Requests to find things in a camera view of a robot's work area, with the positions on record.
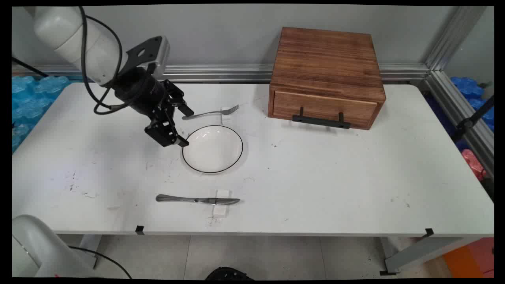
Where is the black round floor device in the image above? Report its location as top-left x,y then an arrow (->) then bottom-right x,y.
205,267 -> 255,280

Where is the blue bubble wrap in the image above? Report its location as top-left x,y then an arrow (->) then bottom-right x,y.
450,76 -> 494,133
12,75 -> 71,154

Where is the red plastic wrap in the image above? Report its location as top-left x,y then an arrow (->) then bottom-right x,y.
462,149 -> 488,182

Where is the white rounded robot base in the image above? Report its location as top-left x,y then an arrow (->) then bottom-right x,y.
12,215 -> 103,278

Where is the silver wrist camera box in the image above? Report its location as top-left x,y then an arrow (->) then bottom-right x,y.
125,35 -> 171,80

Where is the black floor cable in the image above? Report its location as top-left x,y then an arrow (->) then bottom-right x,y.
69,245 -> 133,278

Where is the silver metal knife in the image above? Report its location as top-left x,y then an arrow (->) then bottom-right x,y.
155,194 -> 241,206

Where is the slanted aluminium frame rail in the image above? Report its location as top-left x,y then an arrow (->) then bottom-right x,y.
420,70 -> 494,178

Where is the horizontal aluminium frame rail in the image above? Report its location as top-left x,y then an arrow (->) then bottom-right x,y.
12,63 -> 430,84

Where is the orange box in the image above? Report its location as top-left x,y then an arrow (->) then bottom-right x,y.
442,237 -> 494,278

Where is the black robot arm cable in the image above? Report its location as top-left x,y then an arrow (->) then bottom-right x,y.
85,15 -> 137,116
79,6 -> 133,110

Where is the thin black background cable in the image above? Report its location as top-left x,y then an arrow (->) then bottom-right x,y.
12,56 -> 50,78

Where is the long white foam block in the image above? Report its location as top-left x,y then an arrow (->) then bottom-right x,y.
212,189 -> 230,218

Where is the silver metal fork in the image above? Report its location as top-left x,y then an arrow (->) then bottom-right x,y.
181,104 -> 240,120

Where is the black stand rod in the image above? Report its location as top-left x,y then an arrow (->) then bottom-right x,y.
452,95 -> 494,142

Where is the brown wooden cabinet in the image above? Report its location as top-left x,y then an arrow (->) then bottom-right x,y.
267,27 -> 386,131

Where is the black drawer handle bar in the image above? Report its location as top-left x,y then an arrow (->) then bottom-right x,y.
292,106 -> 352,130

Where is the upright aluminium frame post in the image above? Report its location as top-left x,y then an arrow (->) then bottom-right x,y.
424,6 -> 488,71

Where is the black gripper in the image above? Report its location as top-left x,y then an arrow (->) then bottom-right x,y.
114,66 -> 195,148

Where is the grey table leg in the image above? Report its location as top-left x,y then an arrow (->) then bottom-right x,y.
380,237 -> 484,276
79,235 -> 103,269

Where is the white plate with black rim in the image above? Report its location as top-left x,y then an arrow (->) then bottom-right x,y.
181,125 -> 244,174

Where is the light wooden drawer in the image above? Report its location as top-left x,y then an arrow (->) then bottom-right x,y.
272,91 -> 378,127

